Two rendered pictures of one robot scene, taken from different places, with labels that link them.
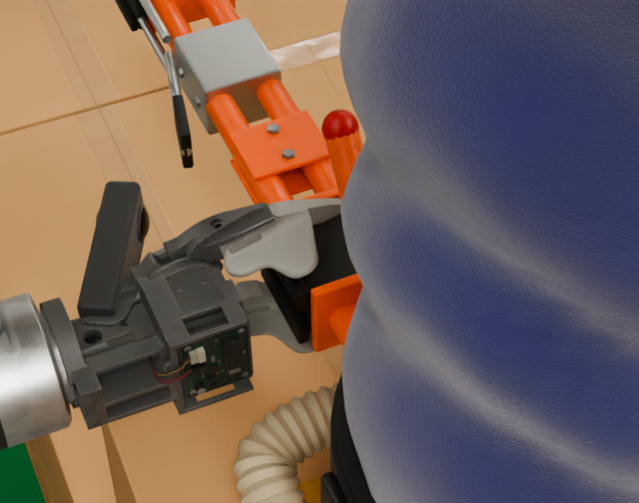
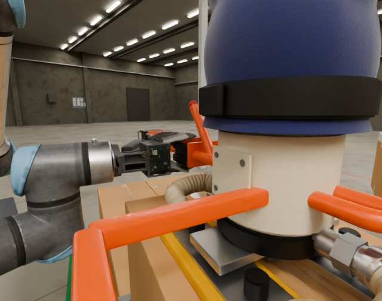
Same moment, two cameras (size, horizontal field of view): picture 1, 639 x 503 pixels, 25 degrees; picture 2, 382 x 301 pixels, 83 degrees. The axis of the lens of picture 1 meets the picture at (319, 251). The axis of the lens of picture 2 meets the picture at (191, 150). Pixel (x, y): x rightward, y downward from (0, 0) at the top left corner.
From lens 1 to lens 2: 64 cm
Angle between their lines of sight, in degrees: 38
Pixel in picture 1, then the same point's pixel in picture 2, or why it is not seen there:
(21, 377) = (99, 150)
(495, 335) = not seen: outside the picture
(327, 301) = (191, 146)
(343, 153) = (194, 107)
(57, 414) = (108, 165)
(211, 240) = (160, 134)
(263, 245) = (173, 138)
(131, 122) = not seen: hidden behind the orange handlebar
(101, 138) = not seen: hidden behind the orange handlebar
